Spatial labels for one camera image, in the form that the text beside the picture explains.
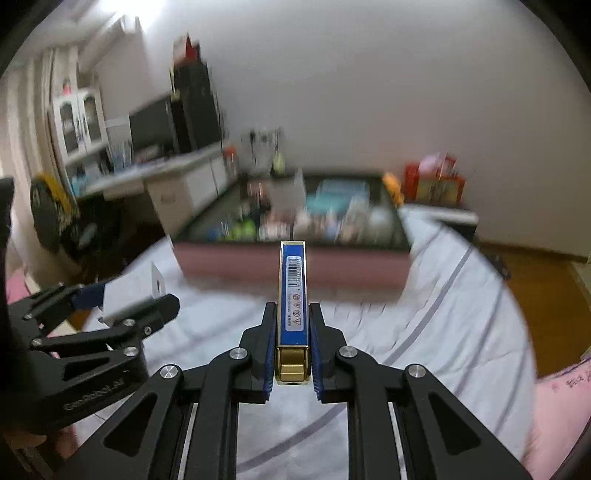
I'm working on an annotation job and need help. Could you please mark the orange plush toy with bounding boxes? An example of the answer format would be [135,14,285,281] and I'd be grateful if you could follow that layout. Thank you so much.
[383,173,404,204]

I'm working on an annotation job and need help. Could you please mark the black speaker box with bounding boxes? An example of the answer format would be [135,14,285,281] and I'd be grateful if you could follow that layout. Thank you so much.
[171,60,215,100]

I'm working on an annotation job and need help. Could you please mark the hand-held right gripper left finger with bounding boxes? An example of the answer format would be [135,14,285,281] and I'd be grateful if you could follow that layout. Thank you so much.
[53,302,280,480]

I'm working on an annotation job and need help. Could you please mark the white glass-door cabinet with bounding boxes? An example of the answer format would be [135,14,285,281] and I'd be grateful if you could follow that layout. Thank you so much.
[48,88,109,162]

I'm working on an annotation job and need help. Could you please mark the cream curtain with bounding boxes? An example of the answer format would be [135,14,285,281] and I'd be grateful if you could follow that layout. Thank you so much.
[0,51,61,232]

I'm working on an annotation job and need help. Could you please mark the white desk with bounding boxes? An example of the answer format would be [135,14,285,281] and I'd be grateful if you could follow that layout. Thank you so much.
[85,141,232,236]

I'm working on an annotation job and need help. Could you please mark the white figurine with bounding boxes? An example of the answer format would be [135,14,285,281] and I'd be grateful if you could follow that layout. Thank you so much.
[365,208,398,241]

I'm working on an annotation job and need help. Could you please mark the blue gold lighter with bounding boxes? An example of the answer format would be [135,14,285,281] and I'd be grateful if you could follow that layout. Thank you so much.
[274,241,312,384]

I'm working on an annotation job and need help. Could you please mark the white air conditioner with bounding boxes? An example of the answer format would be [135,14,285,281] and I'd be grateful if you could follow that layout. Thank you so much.
[106,14,144,38]

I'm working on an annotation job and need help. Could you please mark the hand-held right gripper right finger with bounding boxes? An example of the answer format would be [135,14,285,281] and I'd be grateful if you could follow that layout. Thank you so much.
[308,302,532,480]

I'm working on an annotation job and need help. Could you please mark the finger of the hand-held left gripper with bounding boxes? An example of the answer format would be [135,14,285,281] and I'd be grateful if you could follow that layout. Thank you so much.
[7,282,107,333]
[30,293,181,358]

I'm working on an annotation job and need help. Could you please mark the rose gold cup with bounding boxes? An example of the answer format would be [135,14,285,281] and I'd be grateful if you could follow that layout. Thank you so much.
[247,180,273,208]

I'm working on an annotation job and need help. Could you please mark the pink bed sheet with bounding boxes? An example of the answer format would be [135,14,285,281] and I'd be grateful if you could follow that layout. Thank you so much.
[6,270,35,305]

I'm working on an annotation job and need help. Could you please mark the bottle with orange cap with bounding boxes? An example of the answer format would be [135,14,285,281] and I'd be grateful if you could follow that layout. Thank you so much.
[223,147,241,185]

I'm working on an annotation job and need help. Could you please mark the pink printed cloth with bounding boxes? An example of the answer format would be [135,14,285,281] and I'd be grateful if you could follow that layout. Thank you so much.
[522,355,591,480]

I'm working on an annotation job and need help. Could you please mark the white plug charger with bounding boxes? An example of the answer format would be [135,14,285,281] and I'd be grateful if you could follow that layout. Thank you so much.
[99,262,167,326]

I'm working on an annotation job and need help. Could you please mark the grey jacket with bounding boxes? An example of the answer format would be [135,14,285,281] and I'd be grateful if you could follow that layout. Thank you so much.
[30,173,79,254]

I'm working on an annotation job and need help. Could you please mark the mint wipes pack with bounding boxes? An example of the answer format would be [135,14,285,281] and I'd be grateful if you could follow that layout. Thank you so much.
[318,180,370,208]

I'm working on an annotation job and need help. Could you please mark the pink storage box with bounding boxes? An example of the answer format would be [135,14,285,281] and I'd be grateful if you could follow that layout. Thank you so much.
[170,172,413,292]

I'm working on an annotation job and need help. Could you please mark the black computer tower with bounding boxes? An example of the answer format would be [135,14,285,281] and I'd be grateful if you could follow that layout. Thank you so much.
[171,92,225,153]

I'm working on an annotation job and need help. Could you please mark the red crate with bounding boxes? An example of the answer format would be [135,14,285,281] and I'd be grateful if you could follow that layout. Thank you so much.
[405,161,466,206]

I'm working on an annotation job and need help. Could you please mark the black monitor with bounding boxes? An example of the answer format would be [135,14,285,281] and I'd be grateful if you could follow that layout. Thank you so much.
[128,97,178,153]

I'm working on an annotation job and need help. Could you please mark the red box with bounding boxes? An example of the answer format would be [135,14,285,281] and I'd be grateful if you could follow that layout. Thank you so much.
[173,34,204,65]

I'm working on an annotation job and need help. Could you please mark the white striped tablecloth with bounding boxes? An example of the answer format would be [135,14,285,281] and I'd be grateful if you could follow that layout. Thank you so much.
[69,203,536,480]

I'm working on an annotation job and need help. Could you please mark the white wall outlet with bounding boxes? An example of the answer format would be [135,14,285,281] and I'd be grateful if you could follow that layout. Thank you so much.
[240,128,284,146]

